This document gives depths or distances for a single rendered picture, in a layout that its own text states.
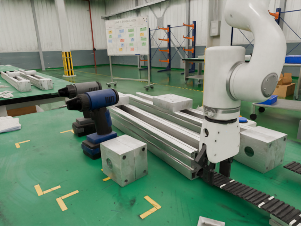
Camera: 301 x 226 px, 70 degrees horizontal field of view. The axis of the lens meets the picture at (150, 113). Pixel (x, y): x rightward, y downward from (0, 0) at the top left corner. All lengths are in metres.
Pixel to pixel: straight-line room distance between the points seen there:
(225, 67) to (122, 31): 6.17
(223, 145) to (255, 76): 0.18
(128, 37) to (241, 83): 6.07
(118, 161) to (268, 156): 0.41
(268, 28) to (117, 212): 0.48
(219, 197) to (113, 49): 6.43
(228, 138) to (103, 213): 0.33
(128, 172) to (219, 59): 0.36
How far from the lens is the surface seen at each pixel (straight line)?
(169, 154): 0.69
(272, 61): 0.45
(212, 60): 0.49
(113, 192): 0.59
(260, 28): 0.47
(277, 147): 0.72
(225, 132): 0.53
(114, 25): 6.78
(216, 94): 0.49
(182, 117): 0.88
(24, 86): 2.30
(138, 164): 0.61
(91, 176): 0.67
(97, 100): 0.70
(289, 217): 0.52
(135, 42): 6.30
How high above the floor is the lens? 1.13
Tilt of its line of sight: 17 degrees down
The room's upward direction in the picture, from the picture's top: 2 degrees counter-clockwise
